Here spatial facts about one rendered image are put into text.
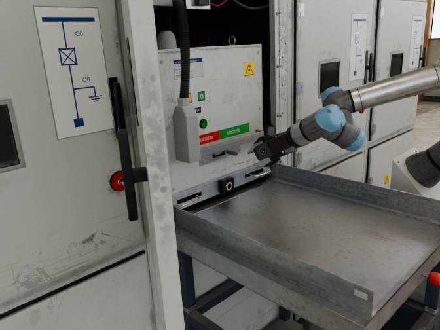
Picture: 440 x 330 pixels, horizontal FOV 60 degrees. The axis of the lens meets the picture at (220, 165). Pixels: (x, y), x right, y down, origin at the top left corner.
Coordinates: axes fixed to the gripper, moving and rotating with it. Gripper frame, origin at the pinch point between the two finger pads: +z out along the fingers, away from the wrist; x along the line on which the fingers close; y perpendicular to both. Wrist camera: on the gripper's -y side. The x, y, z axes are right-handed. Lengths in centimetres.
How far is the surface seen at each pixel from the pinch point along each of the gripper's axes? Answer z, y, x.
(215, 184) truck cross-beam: 17.5, -5.1, -2.8
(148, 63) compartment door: -55, -66, 10
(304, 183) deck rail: 5.4, 26.8, -15.6
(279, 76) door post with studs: -3.4, 29.4, 26.9
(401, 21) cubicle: -15, 134, 43
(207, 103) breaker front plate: 3.6, -5.4, 23.6
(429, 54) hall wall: 189, 800, 106
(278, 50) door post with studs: -8.1, 29.1, 35.6
